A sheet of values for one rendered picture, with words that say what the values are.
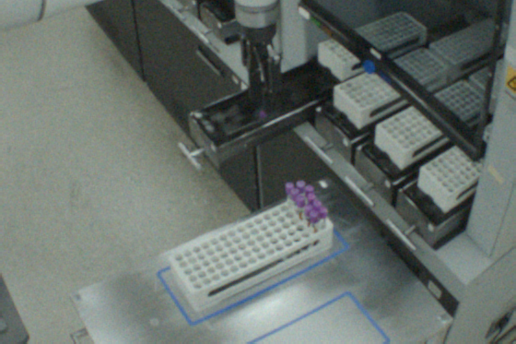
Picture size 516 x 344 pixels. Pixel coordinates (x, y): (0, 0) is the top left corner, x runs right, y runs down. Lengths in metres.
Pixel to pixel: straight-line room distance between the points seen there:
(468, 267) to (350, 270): 0.29
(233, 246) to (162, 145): 1.51
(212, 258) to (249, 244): 0.07
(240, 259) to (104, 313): 0.28
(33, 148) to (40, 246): 0.53
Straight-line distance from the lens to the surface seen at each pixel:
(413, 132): 1.57
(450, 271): 1.50
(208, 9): 2.04
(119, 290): 1.38
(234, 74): 2.03
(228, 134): 1.62
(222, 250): 1.33
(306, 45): 1.81
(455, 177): 1.50
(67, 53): 3.42
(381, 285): 1.35
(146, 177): 2.69
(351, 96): 1.64
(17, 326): 1.54
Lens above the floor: 1.93
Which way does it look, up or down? 45 degrees down
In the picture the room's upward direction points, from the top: 4 degrees counter-clockwise
